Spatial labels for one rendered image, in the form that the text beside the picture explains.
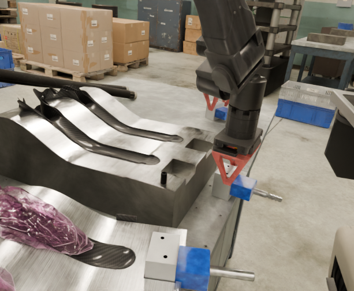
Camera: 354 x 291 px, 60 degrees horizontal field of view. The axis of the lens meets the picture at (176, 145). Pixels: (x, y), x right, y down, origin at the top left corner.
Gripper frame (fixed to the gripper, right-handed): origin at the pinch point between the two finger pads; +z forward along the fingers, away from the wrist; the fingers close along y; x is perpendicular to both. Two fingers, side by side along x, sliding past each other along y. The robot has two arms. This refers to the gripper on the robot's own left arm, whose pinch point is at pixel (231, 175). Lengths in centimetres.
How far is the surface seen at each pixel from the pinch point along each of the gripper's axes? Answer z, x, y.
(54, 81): -4, -64, -14
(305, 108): 71, -10, -303
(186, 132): -4.4, -12.7, -3.9
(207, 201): 4.5, -2.6, 4.8
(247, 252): 85, -3, -73
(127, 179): -4.1, -12.0, 18.3
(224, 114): 1.6, -15.3, -36.9
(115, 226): -1.2, -8.7, 25.3
